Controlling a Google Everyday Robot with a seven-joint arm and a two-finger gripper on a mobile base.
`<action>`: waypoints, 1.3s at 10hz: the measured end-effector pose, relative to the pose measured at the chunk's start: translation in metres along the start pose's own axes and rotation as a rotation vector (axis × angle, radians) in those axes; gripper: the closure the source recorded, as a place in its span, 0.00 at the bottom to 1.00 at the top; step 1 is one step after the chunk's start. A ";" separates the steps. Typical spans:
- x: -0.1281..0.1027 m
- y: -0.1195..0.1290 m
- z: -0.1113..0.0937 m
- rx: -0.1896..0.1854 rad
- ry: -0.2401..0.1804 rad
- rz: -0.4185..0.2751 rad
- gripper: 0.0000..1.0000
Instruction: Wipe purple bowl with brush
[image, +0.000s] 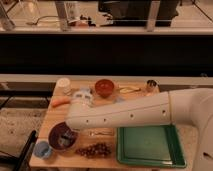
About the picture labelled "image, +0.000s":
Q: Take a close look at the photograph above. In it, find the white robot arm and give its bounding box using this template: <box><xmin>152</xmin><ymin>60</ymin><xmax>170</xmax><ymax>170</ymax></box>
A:
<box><xmin>65</xmin><ymin>88</ymin><xmax>213</xmax><ymax>171</ymax></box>

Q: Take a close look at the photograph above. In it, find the red bowl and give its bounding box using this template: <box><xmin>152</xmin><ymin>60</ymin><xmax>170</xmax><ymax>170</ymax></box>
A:
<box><xmin>95</xmin><ymin>79</ymin><xmax>114</xmax><ymax>98</ymax></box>

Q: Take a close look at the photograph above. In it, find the yellow banana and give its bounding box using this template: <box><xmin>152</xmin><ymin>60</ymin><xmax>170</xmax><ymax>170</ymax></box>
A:
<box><xmin>119</xmin><ymin>86</ymin><xmax>141</xmax><ymax>94</ymax></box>

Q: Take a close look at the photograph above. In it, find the orange carrot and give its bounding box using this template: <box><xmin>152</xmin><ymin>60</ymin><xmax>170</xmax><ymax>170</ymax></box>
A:
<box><xmin>51</xmin><ymin>97</ymin><xmax>70</xmax><ymax>108</ymax></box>

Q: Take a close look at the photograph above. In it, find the metal fork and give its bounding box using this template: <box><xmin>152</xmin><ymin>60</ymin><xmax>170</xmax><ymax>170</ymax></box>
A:
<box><xmin>89</xmin><ymin>132</ymin><xmax>114</xmax><ymax>136</ymax></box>

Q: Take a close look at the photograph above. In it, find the bunch of dark grapes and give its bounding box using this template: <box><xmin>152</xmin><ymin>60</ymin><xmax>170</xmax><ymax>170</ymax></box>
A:
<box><xmin>75</xmin><ymin>143</ymin><xmax>111</xmax><ymax>158</ymax></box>

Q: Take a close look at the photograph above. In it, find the wooden board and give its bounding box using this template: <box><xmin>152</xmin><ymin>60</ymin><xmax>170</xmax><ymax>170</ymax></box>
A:
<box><xmin>30</xmin><ymin>80</ymin><xmax>192</xmax><ymax>171</ymax></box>

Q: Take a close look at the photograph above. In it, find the green plastic tray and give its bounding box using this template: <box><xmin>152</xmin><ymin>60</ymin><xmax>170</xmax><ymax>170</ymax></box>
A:
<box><xmin>116</xmin><ymin>125</ymin><xmax>187</xmax><ymax>168</ymax></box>

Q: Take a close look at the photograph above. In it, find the blue cup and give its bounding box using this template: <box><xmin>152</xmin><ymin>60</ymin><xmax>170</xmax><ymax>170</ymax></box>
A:
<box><xmin>33</xmin><ymin>141</ymin><xmax>52</xmax><ymax>159</ymax></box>

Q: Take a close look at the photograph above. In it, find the black bar left of table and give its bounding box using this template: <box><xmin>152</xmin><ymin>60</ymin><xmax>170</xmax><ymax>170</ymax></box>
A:
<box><xmin>12</xmin><ymin>130</ymin><xmax>37</xmax><ymax>171</ymax></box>

